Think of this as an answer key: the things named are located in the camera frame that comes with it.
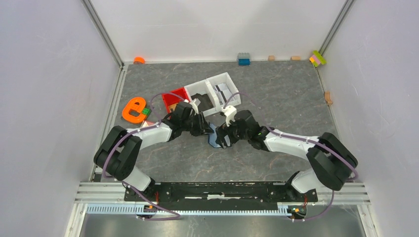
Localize pink white small box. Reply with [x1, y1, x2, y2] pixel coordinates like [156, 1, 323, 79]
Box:
[140, 120, 155, 128]

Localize blue card holder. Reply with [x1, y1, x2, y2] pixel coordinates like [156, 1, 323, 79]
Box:
[208, 123, 222, 148]

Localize tan object in red bin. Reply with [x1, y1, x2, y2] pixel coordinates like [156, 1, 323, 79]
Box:
[168, 103, 177, 113]

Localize red bin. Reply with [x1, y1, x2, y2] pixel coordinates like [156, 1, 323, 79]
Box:
[162, 87, 190, 113]

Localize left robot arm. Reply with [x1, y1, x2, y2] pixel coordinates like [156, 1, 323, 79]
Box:
[93, 102, 213, 201]

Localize white cards in bin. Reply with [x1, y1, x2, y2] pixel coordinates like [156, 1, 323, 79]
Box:
[213, 83, 233, 106]

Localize curved wooden block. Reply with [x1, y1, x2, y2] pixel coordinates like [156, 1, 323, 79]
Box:
[324, 91, 333, 106]

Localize blue grey toy brick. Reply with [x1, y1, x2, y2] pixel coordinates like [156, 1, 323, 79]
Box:
[237, 52, 251, 66]

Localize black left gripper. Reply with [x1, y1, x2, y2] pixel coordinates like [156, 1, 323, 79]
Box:
[181, 112, 214, 137]

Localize orange round toy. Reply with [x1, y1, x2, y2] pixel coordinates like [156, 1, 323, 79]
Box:
[133, 57, 145, 64]

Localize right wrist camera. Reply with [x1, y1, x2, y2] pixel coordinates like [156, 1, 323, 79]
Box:
[221, 105, 237, 127]

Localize black wallets in bin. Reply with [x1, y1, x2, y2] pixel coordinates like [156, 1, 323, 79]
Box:
[191, 93, 214, 112]

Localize green toy block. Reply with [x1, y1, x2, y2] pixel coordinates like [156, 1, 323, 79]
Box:
[141, 108, 151, 117]

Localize blue cable comb strip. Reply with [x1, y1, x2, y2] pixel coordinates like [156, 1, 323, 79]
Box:
[85, 204, 298, 217]

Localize orange letter-shaped toy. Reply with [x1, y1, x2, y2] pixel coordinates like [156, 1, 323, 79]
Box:
[122, 97, 147, 124]

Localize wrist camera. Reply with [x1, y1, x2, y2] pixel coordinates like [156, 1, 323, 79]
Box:
[221, 105, 237, 127]
[184, 99, 200, 115]

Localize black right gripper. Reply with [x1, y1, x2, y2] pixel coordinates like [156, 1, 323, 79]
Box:
[215, 118, 250, 149]

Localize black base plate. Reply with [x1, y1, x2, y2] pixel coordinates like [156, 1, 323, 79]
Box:
[143, 181, 318, 203]

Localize white bin with cards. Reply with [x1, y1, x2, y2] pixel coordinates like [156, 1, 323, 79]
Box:
[206, 72, 241, 110]

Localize multicolour brick stack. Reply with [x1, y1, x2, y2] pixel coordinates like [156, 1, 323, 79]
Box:
[309, 50, 327, 68]

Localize white bin with wallets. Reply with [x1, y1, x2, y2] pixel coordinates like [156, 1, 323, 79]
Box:
[184, 79, 220, 117]

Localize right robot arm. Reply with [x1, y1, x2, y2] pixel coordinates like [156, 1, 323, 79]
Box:
[215, 106, 358, 201]

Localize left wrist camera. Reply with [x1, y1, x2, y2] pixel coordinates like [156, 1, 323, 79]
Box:
[184, 99, 200, 115]

